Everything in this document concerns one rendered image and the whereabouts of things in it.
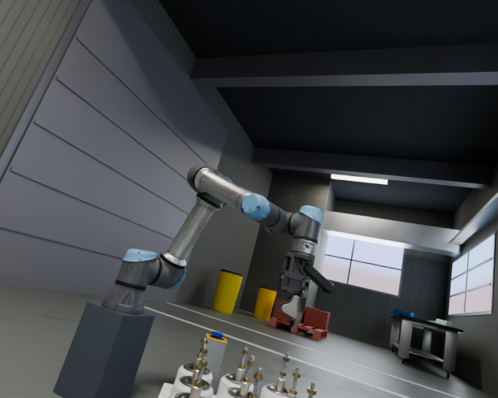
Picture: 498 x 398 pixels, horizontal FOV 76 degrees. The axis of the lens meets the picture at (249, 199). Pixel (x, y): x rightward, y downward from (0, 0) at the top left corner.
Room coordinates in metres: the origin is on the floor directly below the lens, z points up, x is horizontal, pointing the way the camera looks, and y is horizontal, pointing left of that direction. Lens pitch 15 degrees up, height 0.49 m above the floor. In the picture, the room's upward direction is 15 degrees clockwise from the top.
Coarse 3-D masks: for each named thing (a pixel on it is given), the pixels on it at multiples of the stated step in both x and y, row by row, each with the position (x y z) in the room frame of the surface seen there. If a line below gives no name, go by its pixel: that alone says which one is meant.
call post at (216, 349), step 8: (208, 344) 1.10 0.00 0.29; (216, 344) 1.10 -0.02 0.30; (224, 344) 1.10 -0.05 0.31; (208, 352) 1.10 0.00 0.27; (216, 352) 1.10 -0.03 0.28; (208, 360) 1.10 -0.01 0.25; (216, 360) 1.10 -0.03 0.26; (208, 368) 1.10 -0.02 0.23; (216, 368) 1.10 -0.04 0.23; (216, 376) 1.10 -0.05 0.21; (216, 384) 1.10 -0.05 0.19
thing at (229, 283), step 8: (224, 272) 5.87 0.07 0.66; (232, 272) 5.82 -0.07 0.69; (224, 280) 5.85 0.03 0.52; (232, 280) 5.84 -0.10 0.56; (240, 280) 5.95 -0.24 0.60; (224, 288) 5.85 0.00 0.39; (232, 288) 5.86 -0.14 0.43; (216, 296) 5.94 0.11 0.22; (224, 296) 5.85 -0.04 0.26; (232, 296) 5.89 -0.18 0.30; (216, 304) 5.90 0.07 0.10; (224, 304) 5.86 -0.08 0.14; (232, 304) 5.94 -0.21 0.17; (224, 312) 5.87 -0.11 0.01
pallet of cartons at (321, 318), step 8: (280, 312) 5.70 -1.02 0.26; (304, 312) 6.28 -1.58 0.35; (312, 312) 6.06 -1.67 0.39; (320, 312) 6.01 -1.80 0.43; (272, 320) 5.71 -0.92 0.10; (280, 320) 6.23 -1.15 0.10; (288, 320) 5.64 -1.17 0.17; (304, 320) 6.10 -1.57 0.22; (312, 320) 6.05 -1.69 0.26; (320, 320) 6.00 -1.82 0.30; (328, 320) 6.34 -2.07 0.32; (296, 328) 5.54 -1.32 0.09; (304, 328) 5.49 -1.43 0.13; (312, 328) 5.83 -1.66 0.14; (320, 328) 5.99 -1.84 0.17; (320, 336) 5.93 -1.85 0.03
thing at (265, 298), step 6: (258, 288) 6.81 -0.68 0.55; (264, 288) 6.64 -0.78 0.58; (270, 288) 6.61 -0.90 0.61; (258, 294) 6.72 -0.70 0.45; (264, 294) 6.62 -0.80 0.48; (270, 294) 6.62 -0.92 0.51; (258, 300) 6.69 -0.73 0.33; (264, 300) 6.62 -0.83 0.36; (270, 300) 6.64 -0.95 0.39; (258, 306) 6.67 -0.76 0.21; (264, 306) 6.62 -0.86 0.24; (270, 306) 6.67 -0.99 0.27; (258, 312) 6.65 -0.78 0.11; (264, 312) 6.63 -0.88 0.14; (270, 312) 6.72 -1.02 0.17; (264, 318) 6.64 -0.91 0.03
